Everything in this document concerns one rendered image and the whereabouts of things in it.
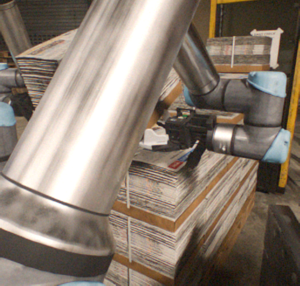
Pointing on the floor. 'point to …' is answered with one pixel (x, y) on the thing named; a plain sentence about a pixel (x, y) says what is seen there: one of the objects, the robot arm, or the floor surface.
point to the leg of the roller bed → (266, 272)
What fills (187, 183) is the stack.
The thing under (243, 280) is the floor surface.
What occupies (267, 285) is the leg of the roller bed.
